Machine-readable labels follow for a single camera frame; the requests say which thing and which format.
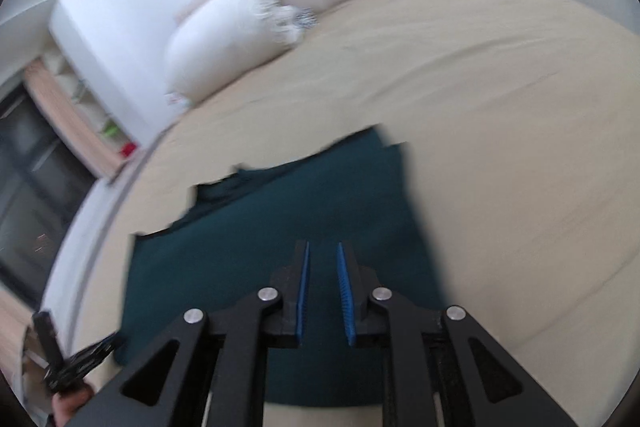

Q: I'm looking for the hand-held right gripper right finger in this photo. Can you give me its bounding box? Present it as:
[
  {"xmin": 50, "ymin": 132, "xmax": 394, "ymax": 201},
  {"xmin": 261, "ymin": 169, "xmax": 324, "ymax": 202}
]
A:
[{"xmin": 336, "ymin": 241, "xmax": 576, "ymax": 427}]

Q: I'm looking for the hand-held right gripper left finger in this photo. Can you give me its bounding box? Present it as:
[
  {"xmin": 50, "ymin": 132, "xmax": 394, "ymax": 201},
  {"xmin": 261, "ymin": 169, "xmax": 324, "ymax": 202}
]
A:
[{"xmin": 65, "ymin": 239, "xmax": 312, "ymax": 427}]

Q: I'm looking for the beige bed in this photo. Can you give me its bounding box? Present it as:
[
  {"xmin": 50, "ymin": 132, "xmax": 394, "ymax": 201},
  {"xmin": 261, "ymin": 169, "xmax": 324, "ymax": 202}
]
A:
[{"xmin": 42, "ymin": 0, "xmax": 640, "ymax": 427}]

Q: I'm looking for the white pillow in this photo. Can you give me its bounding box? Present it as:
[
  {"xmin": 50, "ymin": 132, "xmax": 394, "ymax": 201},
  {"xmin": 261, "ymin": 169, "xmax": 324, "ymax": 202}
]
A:
[{"xmin": 164, "ymin": 0, "xmax": 308, "ymax": 100}]

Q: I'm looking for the dark green garment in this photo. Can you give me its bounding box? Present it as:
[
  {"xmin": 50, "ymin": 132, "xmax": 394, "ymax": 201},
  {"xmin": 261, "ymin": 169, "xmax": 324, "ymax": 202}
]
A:
[{"xmin": 112, "ymin": 124, "xmax": 448, "ymax": 408}]

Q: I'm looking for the person's left hand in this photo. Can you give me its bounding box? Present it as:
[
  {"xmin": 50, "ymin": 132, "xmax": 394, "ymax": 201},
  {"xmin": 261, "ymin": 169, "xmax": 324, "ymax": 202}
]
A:
[{"xmin": 51, "ymin": 386, "xmax": 96, "ymax": 427}]

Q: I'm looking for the wooden shelf unit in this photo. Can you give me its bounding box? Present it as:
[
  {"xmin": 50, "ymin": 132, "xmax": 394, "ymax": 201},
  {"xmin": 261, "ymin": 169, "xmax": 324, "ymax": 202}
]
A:
[{"xmin": 22, "ymin": 42, "xmax": 136, "ymax": 180}]

